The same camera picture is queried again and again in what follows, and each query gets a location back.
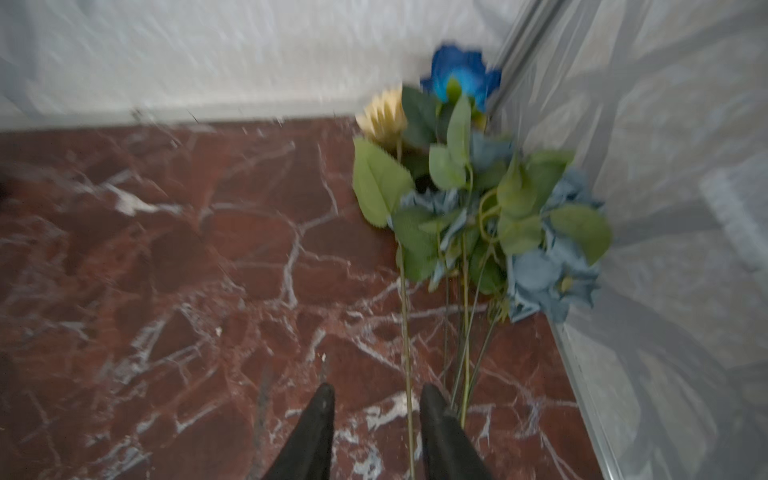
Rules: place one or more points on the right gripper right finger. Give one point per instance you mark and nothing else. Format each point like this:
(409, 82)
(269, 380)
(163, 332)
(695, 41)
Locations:
(447, 450)

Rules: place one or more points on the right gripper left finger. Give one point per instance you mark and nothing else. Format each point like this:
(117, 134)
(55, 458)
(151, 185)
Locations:
(307, 453)

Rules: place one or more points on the blue green flower bouquet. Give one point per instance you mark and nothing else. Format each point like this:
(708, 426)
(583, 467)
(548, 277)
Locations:
(520, 232)

